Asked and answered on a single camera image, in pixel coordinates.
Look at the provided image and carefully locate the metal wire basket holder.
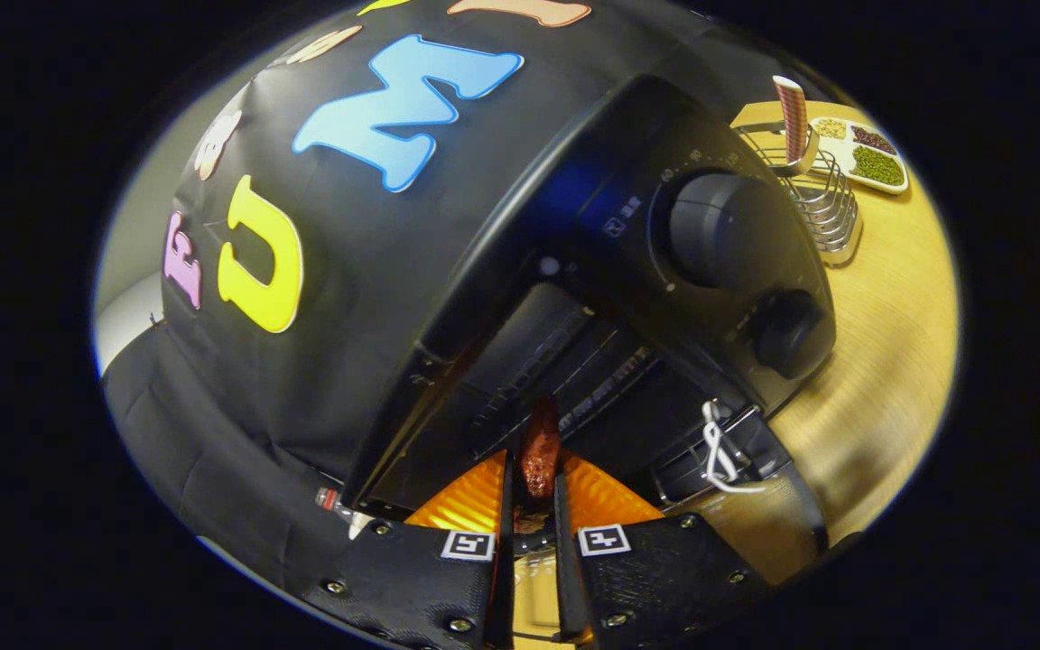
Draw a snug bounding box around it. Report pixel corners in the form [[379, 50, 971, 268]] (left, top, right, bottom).
[[737, 122, 865, 268]]

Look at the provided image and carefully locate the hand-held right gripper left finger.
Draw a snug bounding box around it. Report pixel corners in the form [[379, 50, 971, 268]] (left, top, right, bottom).
[[302, 448, 518, 650]]

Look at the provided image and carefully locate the green beans pile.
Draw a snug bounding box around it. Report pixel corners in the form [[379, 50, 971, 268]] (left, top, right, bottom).
[[850, 144, 905, 189]]

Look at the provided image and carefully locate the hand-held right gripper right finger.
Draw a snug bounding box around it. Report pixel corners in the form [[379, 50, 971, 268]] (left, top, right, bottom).
[[554, 450, 775, 647]]

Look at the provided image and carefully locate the black electric oven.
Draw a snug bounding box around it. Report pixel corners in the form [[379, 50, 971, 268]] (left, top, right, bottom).
[[339, 74, 839, 588]]

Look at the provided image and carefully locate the brown grilled sausage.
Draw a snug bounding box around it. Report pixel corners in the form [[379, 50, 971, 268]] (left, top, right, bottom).
[[520, 395, 562, 503]]

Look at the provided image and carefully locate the clear plastic bottle red label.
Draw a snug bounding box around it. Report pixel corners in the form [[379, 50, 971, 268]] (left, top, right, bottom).
[[315, 486, 375, 534]]

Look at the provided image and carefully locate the white divided dish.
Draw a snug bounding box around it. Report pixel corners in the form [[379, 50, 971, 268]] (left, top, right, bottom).
[[807, 116, 910, 196]]

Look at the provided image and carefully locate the pink striped tube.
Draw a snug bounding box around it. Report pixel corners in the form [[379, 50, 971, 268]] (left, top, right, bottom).
[[772, 75, 812, 169]]

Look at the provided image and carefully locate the black backdrop cloth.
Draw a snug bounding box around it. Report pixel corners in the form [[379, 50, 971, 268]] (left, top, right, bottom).
[[100, 0, 810, 588]]

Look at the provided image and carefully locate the white cord tie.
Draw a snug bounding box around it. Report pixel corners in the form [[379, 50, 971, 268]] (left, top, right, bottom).
[[699, 400, 769, 495]]

